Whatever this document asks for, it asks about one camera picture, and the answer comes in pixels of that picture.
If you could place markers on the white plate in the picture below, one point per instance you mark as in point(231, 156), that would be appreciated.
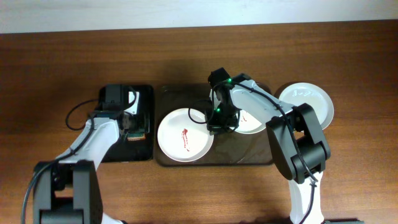
point(182, 135)
point(249, 124)

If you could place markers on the brown plastic serving tray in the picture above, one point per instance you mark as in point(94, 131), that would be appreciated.
point(231, 149)

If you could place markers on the orange green sponge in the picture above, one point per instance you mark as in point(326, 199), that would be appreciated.
point(136, 137)

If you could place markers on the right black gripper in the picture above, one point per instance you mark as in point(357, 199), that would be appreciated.
point(221, 125)

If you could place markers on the small black tray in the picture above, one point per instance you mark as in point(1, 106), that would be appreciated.
point(133, 151)

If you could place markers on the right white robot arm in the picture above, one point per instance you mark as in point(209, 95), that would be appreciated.
point(298, 145)

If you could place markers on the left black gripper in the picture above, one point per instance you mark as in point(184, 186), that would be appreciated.
point(137, 125)

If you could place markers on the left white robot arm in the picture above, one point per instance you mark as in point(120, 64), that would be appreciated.
point(66, 189)

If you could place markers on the pale blue plate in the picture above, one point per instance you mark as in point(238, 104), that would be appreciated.
point(316, 97)

